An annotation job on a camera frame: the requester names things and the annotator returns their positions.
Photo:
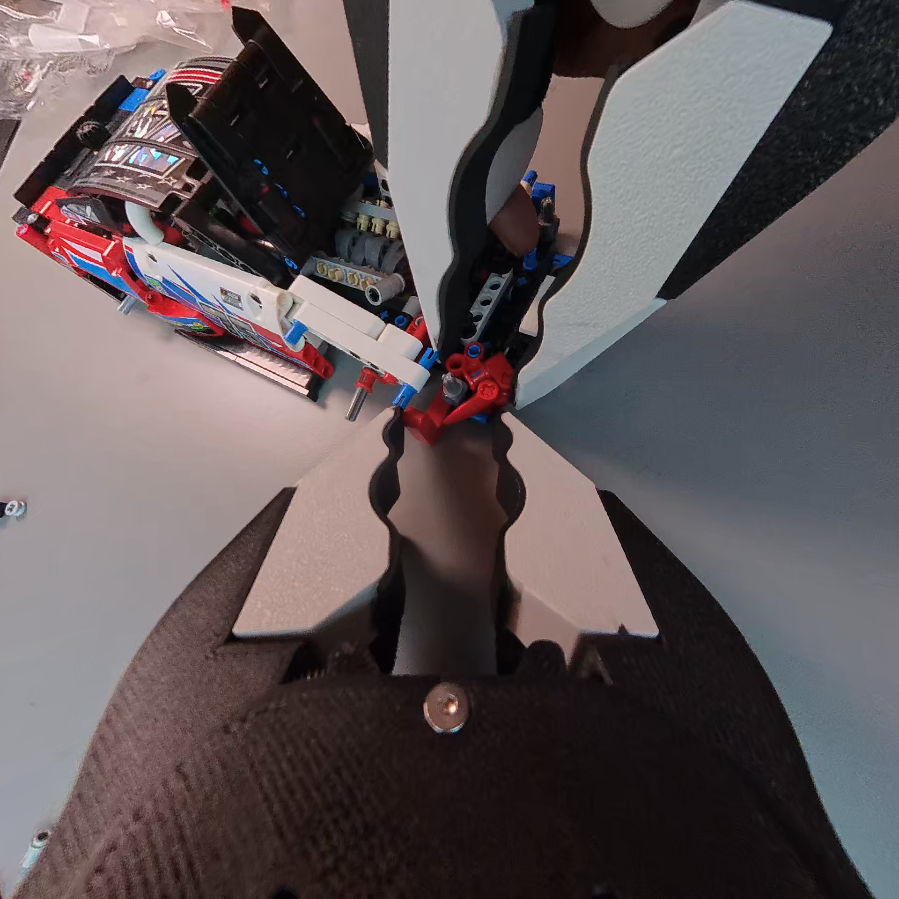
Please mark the clear plastic bag pile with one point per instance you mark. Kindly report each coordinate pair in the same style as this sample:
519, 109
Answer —
84, 42

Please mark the person's right hand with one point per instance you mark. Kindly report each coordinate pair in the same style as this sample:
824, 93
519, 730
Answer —
520, 225

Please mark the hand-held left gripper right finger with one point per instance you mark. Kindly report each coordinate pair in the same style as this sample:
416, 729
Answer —
576, 555

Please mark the grey desk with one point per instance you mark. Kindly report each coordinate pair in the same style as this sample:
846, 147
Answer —
140, 562

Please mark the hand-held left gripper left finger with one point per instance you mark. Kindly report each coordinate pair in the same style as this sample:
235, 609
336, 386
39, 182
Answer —
316, 548

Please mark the small black grey brick piece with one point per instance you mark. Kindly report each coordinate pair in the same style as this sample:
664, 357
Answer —
12, 508

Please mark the small grey brick pin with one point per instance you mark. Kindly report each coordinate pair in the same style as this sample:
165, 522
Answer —
36, 848

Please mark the red brick assembly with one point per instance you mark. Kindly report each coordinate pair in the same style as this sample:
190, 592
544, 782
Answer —
484, 390

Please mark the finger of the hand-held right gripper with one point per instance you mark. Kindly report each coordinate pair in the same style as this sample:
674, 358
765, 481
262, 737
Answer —
667, 175
435, 140

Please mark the toy brick race car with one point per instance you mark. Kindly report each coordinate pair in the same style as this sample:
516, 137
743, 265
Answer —
211, 211

